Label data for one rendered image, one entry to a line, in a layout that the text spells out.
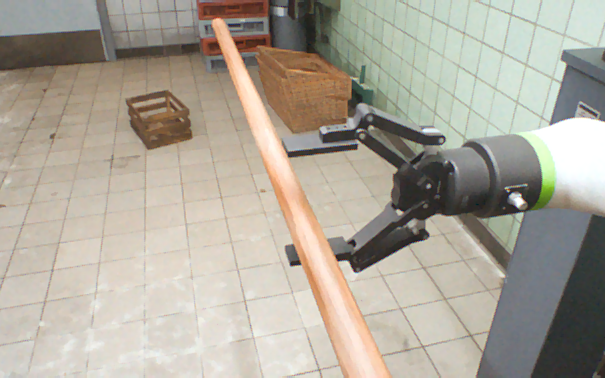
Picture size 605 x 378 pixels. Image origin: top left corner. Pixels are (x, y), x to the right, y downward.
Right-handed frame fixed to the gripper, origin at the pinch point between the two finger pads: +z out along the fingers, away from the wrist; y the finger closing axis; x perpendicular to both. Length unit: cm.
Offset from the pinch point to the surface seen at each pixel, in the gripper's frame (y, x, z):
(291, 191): -1.5, 0.2, 0.5
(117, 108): 119, 328, 61
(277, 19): 80, 402, -77
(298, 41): 100, 397, -95
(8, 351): 119, 102, 86
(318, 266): -1.6, -11.7, 0.9
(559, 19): 13, 106, -118
